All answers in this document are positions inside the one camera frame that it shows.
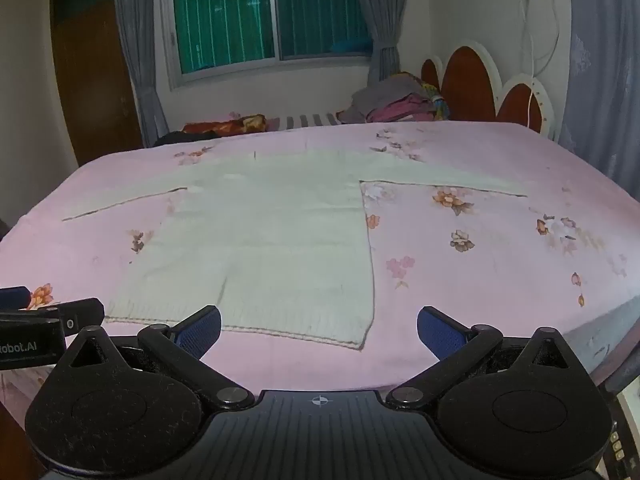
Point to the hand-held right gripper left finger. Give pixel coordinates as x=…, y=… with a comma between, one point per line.
x=200, y=332

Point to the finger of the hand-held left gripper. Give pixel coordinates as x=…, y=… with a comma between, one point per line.
x=82, y=315
x=14, y=297

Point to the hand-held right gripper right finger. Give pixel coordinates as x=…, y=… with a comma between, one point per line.
x=440, y=332

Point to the white knit sweater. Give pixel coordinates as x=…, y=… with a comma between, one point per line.
x=270, y=240

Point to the pile of folded clothes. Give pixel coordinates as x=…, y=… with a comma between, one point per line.
x=390, y=102

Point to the pink floral bed sheet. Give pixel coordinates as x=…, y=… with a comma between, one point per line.
x=450, y=285

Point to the red floral cloth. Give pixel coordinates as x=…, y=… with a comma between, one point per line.
x=225, y=125

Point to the brown wooden door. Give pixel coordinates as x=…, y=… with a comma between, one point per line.
x=90, y=75

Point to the striped grey white pillow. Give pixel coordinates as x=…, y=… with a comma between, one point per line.
x=310, y=120

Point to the red and white headboard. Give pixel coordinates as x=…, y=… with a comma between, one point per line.
x=470, y=85

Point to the grey curtain beside door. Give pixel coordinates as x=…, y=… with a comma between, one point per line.
x=142, y=60

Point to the pale blue patterned curtain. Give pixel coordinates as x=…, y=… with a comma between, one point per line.
x=605, y=70

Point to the window with green glass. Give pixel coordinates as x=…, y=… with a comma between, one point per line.
x=225, y=20

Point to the grey curtain beside headboard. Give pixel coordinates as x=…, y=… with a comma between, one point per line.
x=382, y=20

